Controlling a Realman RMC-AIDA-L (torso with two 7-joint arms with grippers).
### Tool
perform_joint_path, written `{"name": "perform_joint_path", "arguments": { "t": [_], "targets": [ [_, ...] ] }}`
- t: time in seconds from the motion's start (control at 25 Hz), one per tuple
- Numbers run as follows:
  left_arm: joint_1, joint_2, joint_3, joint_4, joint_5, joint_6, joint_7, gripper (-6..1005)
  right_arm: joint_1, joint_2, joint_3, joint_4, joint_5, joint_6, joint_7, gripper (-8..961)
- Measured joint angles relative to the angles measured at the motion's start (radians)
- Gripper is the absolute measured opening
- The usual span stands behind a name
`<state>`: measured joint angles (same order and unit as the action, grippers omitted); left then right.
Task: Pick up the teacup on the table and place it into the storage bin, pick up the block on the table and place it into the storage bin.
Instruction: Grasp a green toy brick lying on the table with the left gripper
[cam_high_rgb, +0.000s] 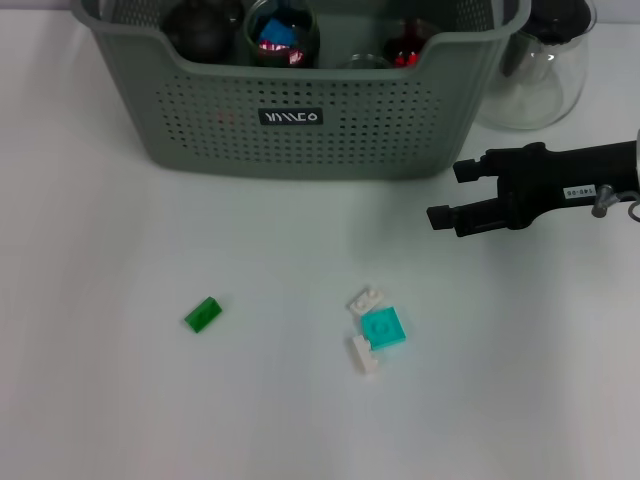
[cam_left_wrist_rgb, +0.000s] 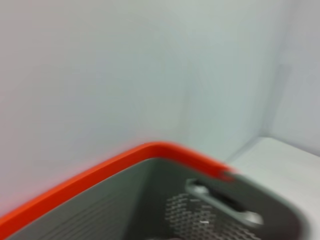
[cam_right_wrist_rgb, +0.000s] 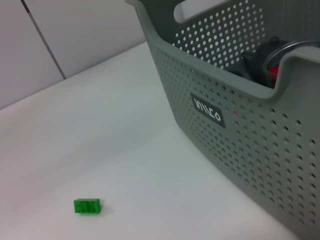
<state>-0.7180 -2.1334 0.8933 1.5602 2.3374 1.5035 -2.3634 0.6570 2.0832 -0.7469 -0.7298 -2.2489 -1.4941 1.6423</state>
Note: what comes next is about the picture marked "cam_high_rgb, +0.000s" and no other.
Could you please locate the blue square toy brick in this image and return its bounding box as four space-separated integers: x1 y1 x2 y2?
258 18 297 49

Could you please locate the white notched toy brick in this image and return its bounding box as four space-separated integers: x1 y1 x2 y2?
347 334 380 377

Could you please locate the black round teapot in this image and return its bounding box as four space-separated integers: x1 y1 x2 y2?
162 0 244 64

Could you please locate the glass carafe with black lid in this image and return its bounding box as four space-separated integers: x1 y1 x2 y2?
477 0 599 132

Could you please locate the white studded toy brick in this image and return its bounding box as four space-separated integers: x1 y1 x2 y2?
348 287 386 316

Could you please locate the right gripper silver fitting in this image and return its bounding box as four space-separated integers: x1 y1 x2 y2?
591 183 627 219

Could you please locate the teal square toy brick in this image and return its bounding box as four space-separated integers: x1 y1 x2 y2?
359 305 407 350

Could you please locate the grey-green perforated storage bin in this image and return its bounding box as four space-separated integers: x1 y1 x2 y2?
69 0 531 181

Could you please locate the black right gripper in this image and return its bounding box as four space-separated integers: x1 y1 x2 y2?
426 141 640 238

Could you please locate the green rectangular toy brick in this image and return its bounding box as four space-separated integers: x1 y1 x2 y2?
183 295 223 334

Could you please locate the glass teacup with black sleeve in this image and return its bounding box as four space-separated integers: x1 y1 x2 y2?
249 29 321 70
243 0 321 69
382 18 435 69
333 52 394 71

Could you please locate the dark red toy brick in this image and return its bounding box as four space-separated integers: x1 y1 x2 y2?
256 42 306 67

